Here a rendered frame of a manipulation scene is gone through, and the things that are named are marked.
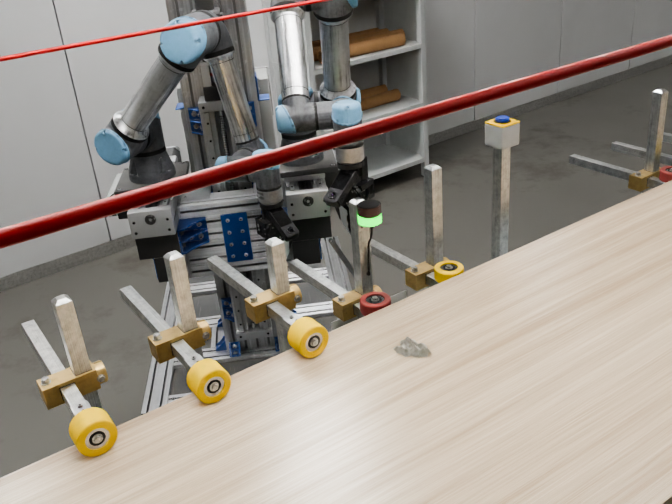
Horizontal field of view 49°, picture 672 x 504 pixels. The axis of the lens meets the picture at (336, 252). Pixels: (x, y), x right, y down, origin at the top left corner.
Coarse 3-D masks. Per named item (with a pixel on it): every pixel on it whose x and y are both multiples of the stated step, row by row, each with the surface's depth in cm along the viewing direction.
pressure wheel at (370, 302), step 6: (366, 294) 190; (372, 294) 190; (378, 294) 190; (384, 294) 189; (360, 300) 188; (366, 300) 188; (372, 300) 187; (378, 300) 187; (384, 300) 187; (390, 300) 187; (360, 306) 188; (366, 306) 185; (372, 306) 185; (378, 306) 185; (384, 306) 185; (366, 312) 186; (372, 312) 185
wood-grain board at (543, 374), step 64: (512, 256) 204; (576, 256) 201; (640, 256) 198; (384, 320) 180; (448, 320) 177; (512, 320) 175; (576, 320) 173; (640, 320) 171; (256, 384) 161; (320, 384) 159; (384, 384) 157; (448, 384) 155; (512, 384) 154; (576, 384) 152; (640, 384) 150; (128, 448) 145; (192, 448) 144; (256, 448) 142; (320, 448) 141; (384, 448) 140; (448, 448) 138; (512, 448) 137; (576, 448) 135; (640, 448) 134
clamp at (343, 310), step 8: (376, 288) 200; (344, 296) 197; (352, 296) 197; (360, 296) 197; (336, 304) 196; (344, 304) 194; (352, 304) 195; (336, 312) 197; (344, 312) 194; (352, 312) 196; (344, 320) 195
